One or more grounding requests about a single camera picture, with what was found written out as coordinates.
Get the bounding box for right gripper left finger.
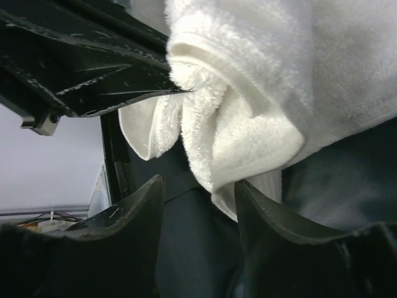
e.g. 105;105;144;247
1;175;165;297

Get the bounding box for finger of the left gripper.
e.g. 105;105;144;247
1;6;180;136

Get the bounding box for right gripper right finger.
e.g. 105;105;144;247
234;181;396;297

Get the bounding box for blue fish-print suitcase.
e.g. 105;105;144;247
100;113;396;297

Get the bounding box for white fluffy towel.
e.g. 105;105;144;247
118;1;396;220

